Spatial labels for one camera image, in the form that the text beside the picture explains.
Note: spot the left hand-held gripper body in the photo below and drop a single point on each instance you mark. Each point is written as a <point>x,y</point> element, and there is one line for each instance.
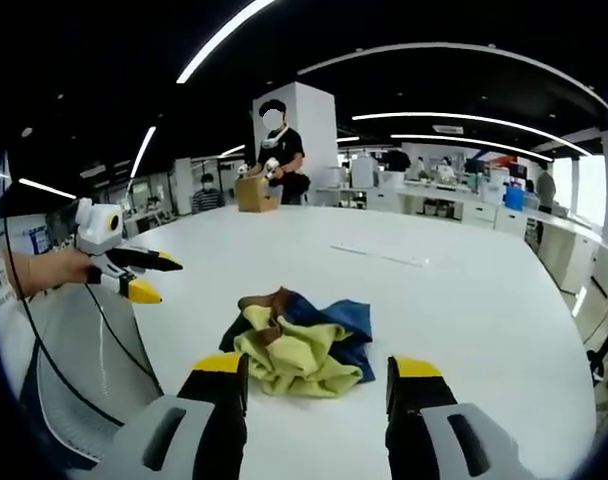
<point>96,225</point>

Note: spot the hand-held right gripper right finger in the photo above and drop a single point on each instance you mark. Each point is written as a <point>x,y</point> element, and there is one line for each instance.
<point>424,435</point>

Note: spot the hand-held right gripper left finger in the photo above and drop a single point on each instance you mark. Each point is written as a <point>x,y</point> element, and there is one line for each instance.
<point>204,430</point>

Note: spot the yellow and blue garment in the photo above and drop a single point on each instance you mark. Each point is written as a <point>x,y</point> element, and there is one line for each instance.
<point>294,350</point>

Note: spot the person's left hand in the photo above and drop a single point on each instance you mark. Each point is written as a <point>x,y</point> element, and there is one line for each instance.
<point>61,270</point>

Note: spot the blue poster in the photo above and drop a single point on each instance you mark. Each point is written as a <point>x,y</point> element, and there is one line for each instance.
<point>39,239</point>

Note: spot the ceiling light strip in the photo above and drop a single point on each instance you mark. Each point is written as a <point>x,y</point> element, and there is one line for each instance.
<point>143,150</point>
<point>459,55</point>
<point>474,120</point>
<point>474,142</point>
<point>224,37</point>
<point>46,188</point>

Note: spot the white mesh chair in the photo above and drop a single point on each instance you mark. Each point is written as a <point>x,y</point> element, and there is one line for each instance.
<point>84,360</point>

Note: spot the cardboard box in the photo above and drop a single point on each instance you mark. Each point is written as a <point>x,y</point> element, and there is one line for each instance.
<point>251,197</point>

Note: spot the thin clear strip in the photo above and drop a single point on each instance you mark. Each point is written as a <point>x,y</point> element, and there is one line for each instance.
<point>379,255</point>

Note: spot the black tripod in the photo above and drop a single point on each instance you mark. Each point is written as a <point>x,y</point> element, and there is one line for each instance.
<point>606,345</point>

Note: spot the white cabinet row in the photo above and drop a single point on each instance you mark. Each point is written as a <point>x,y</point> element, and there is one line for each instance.
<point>559,240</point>

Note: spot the blue bin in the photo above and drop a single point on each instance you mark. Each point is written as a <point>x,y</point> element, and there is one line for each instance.
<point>514,199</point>

